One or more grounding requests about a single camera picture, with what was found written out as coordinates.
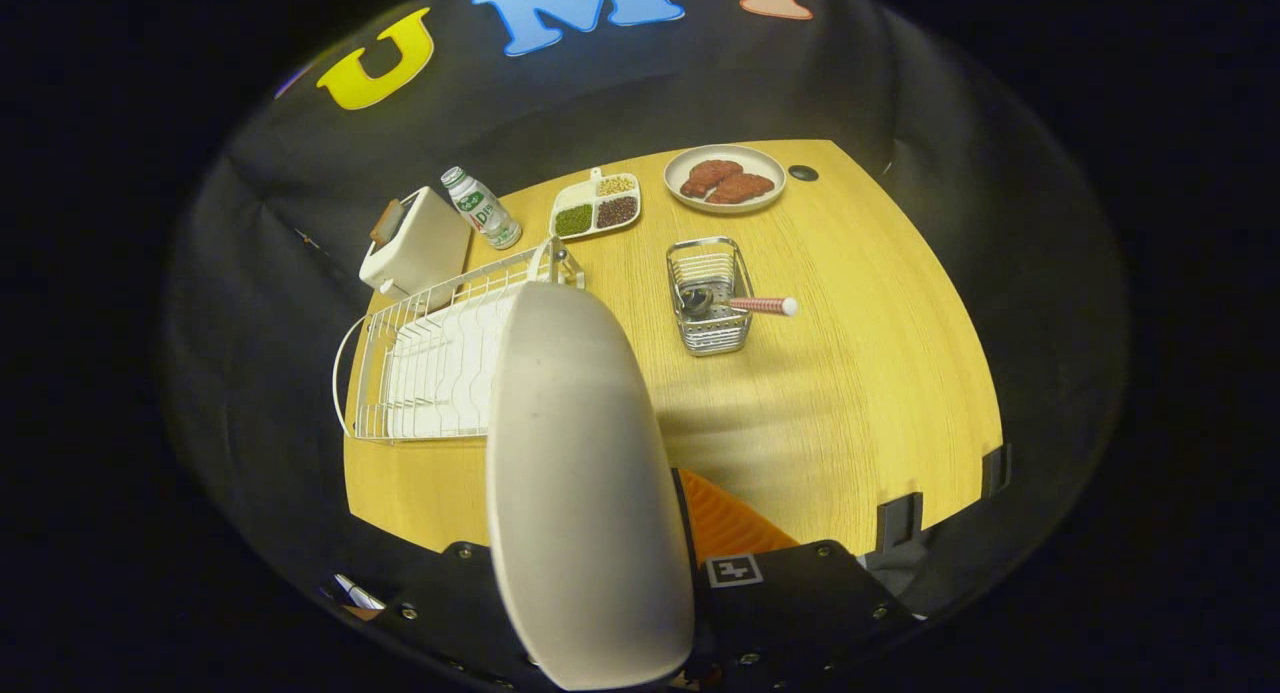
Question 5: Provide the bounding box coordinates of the white divided tray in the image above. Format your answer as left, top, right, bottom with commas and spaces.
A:
548, 167, 643, 242

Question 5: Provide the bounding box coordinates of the spoon with pink striped handle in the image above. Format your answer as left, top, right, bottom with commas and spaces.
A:
678, 285, 799, 319

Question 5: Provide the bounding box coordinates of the beige plate with meat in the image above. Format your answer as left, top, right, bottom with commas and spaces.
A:
663, 144, 788, 215

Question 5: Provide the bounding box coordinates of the black table clamp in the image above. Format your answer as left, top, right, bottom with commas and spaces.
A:
980, 443, 1013, 499
877, 491, 924, 552

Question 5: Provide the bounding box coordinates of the white bottle with green label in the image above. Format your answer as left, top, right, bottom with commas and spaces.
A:
441, 166, 523, 251

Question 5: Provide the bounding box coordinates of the metal wire basket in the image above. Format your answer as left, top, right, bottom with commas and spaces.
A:
666, 236, 755, 357

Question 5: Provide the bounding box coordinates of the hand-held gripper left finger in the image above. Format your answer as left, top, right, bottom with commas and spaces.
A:
320, 541, 561, 693

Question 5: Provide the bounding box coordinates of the white wire dish rack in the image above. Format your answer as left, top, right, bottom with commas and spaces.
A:
332, 236, 588, 444

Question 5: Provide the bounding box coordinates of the white toaster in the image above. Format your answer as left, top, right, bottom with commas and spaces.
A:
358, 186, 473, 301

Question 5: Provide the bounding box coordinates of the brown toast slice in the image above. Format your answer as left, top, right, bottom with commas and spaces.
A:
368, 199, 406, 249

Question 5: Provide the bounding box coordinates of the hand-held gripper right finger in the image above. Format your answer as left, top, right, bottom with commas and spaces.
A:
670, 466, 921, 693

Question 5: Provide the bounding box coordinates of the white plate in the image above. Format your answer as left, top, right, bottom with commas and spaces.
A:
485, 280, 697, 692

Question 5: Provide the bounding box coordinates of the brown meat piece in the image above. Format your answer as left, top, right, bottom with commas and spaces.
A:
680, 159, 744, 199
705, 173, 776, 206

